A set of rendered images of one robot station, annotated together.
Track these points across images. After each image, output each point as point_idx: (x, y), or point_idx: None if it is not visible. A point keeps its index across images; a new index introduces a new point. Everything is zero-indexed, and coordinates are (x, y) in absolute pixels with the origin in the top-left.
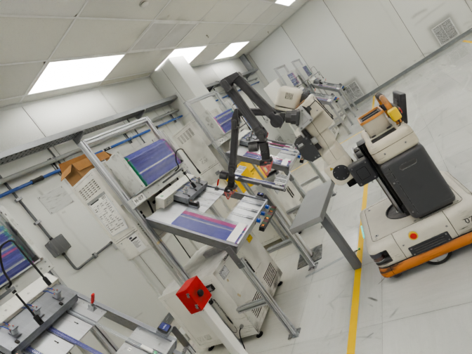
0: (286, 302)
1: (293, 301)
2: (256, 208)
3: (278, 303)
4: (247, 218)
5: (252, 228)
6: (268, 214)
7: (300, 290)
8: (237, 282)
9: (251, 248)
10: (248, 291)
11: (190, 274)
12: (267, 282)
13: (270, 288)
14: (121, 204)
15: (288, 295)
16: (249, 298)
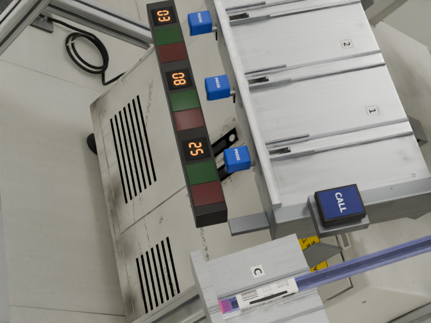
0: (54, 245)
1: (22, 232)
2: (273, 103)
3: (88, 257)
4: (256, 4)
5: (207, 8)
6: (190, 109)
7: (10, 282)
8: (202, 67)
9: (267, 234)
10: (167, 116)
11: (387, 65)
12: (152, 256)
13: (135, 256)
14: None
15: (61, 282)
16: (151, 111)
